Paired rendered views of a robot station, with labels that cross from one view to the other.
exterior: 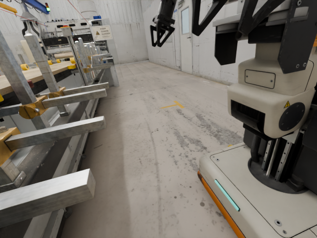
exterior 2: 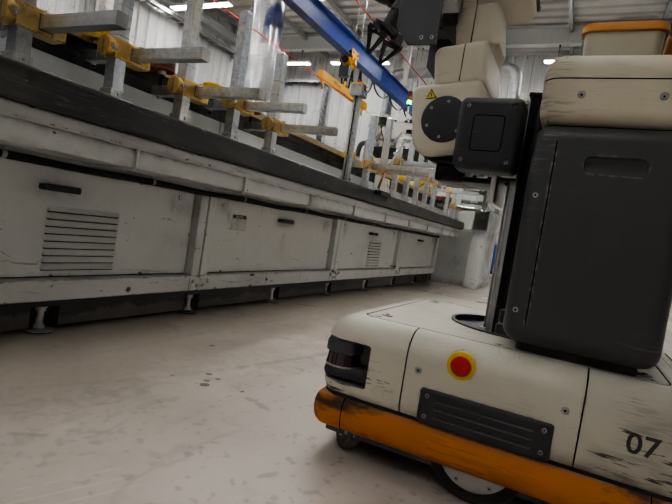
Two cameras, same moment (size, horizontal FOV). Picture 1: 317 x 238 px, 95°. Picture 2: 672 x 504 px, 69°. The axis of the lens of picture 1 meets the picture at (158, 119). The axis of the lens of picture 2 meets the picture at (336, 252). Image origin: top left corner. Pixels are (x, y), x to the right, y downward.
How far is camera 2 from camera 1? 1.26 m
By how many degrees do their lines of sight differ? 43
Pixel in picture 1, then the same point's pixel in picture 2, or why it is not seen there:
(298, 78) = (443, 60)
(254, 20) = not seen: outside the picture
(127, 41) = not seen: hidden behind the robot
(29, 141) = (207, 91)
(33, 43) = (280, 61)
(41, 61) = (277, 80)
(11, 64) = (241, 55)
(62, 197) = (192, 51)
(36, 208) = (182, 53)
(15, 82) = (235, 72)
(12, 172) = (185, 109)
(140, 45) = not seen: hidden behind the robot
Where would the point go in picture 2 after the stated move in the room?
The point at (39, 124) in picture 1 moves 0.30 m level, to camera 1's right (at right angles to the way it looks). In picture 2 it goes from (229, 118) to (290, 117)
